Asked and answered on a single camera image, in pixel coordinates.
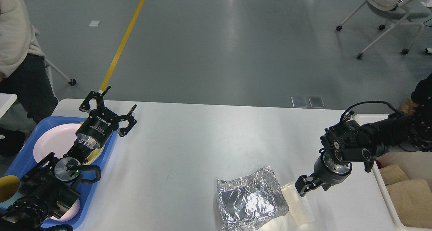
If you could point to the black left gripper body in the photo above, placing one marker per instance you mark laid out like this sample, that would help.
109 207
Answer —
95 131

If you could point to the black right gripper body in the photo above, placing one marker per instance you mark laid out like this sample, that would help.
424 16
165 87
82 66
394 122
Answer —
328 173

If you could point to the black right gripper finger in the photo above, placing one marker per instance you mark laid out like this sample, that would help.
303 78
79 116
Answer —
304 184

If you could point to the white paper cup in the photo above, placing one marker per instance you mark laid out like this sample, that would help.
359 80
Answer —
299 216

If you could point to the pink plate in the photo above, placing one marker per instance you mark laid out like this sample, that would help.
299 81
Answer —
58 140

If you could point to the large foil sheet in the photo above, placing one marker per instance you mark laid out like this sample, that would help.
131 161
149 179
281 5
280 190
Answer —
248 203

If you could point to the brown paper bag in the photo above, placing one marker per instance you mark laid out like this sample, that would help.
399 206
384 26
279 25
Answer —
412 200

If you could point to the pink ribbed mug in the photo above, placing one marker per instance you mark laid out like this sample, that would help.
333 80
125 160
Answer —
70 213

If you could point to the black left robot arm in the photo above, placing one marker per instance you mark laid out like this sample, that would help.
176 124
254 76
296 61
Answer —
49 189

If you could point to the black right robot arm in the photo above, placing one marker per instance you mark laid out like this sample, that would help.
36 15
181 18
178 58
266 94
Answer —
348 142

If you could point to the yellow plate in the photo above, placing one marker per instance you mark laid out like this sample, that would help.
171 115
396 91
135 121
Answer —
94 155

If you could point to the brown bag inside bin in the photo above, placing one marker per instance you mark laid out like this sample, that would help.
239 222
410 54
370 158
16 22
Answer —
393 174

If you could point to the person in cream sweater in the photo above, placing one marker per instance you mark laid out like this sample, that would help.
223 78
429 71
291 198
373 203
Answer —
22 62

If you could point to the white plastic bin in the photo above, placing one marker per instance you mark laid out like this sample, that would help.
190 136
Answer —
415 165

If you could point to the teal mug yellow inside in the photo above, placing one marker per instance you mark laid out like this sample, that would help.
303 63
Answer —
9 190

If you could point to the person in black trousers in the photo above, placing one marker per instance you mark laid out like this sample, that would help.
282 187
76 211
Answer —
419 96

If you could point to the white rolling office chair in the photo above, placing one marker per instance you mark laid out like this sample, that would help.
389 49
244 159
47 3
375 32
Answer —
396 12

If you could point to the white chair frame left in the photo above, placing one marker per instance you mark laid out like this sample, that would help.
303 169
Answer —
49 66

